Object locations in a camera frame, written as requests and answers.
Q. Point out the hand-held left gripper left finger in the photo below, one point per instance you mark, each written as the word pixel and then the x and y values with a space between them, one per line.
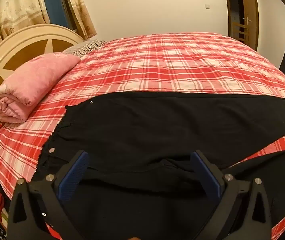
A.
pixel 73 175

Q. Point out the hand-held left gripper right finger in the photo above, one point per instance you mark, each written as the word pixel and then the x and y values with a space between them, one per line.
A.
pixel 206 175

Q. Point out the black pants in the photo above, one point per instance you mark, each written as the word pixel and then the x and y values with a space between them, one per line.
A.
pixel 157 142

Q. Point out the pink folded quilt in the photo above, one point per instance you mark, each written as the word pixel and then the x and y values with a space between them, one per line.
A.
pixel 30 85

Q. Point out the red plaid bed sheet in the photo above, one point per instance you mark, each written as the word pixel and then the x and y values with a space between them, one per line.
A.
pixel 157 62

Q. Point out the grey striped pillow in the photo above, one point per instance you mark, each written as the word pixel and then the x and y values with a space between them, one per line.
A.
pixel 85 47

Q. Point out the cream wooden headboard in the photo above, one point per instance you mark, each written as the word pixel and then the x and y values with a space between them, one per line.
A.
pixel 20 47

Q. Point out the beige floral curtain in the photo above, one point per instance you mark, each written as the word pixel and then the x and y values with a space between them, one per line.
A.
pixel 10 10
pixel 78 7

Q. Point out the brown wooden door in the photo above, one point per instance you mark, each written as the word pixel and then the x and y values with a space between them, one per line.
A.
pixel 247 12

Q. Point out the window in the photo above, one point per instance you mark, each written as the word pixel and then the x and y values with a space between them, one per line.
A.
pixel 56 3

